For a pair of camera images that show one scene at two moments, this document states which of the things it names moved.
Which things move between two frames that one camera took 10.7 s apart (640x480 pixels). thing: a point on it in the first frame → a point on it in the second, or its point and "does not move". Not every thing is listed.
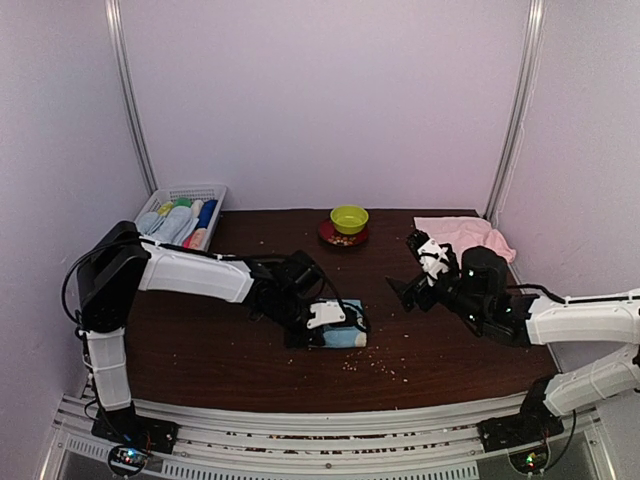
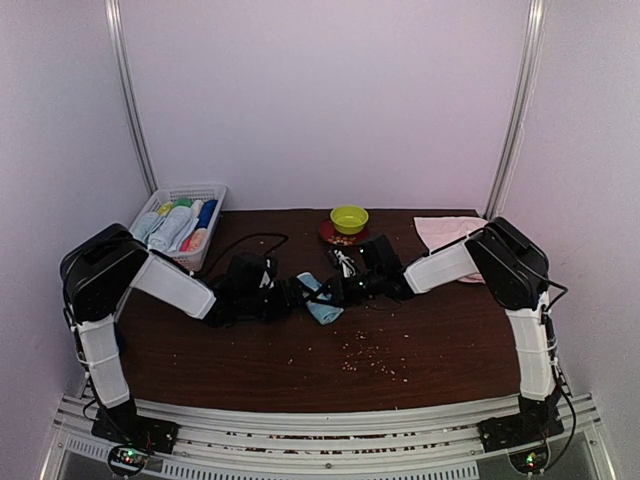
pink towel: x=461 y=233 does not move
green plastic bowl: x=349 y=219 does not move
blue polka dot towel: x=350 y=335 → x=323 y=313
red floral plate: x=331 y=237 does not move
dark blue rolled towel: x=206 y=212 does not move
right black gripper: x=405 y=292 → x=339 y=294
